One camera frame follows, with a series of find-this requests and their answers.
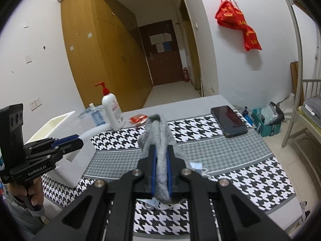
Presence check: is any person's left forearm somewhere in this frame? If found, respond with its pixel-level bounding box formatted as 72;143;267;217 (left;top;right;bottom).
4;191;46;235

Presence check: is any grey sock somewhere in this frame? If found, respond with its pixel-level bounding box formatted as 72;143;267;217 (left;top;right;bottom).
137;114;187;204

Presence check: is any white plastic bag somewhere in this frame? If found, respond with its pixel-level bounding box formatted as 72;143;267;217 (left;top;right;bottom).
279;93;296;117

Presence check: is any brown wooden board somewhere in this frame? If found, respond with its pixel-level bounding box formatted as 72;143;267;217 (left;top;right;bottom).
290;61;304;101

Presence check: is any wooden side door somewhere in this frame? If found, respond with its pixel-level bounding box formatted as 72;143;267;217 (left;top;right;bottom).
181;0;203;91

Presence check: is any white pump lotion bottle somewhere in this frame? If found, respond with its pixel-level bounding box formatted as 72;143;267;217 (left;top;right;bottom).
95;82;126;131

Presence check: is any white foam box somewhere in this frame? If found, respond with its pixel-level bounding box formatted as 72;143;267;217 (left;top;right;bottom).
25;111;112;189

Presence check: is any person's left hand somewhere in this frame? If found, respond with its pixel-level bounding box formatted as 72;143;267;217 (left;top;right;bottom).
7;177;45;208

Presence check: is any blue face mask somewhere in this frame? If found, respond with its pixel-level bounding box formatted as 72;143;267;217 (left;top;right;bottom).
143;161;211;209

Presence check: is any dark brown entrance door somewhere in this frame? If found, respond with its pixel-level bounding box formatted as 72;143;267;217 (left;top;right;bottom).
139;19;185;86

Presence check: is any teal plastic basket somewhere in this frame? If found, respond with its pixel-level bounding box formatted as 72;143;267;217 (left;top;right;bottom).
252;102;285;137

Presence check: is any metal bunk bed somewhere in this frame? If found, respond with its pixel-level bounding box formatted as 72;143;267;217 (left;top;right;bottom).
276;0;321;161

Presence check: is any red hanging cloth bag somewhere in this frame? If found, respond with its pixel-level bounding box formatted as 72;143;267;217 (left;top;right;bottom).
215;0;262;52

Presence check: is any wooden wardrobe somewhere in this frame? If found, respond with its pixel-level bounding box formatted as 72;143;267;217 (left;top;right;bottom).
60;0;153;108

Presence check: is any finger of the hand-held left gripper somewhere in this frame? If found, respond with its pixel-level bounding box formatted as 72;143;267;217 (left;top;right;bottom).
24;135;81;154
25;138;84;167

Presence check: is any black smartphone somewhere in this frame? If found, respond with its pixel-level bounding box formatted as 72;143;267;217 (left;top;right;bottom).
211;105;248;138

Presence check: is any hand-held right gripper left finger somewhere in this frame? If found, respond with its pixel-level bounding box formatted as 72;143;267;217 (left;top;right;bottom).
44;144;157;241

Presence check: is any grey folded bedding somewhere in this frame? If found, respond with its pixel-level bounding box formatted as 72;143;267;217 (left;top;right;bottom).
303;97;321;116

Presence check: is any clear blue spray bottle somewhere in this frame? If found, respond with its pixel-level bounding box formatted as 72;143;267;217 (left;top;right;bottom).
89;103;106;126

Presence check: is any houndstooth table runner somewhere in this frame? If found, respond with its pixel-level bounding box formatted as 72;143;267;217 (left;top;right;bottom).
41;110;298;234

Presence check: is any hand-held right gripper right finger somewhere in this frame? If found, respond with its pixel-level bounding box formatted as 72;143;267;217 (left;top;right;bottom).
166;144;293;241

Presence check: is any red snack packet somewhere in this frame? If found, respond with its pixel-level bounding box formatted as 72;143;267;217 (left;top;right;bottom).
129;114;148;126

